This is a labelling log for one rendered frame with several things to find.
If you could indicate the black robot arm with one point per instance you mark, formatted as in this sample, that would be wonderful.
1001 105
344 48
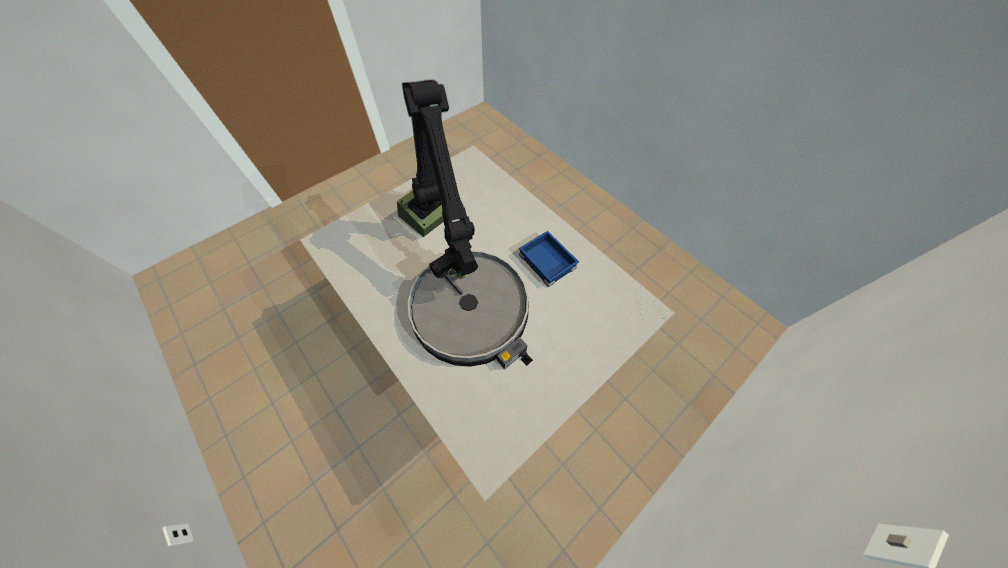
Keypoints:
434 167

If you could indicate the blue open tray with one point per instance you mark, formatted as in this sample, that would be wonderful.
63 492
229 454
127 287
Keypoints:
548 258

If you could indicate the grey round turntable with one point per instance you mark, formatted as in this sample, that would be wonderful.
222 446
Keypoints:
474 320

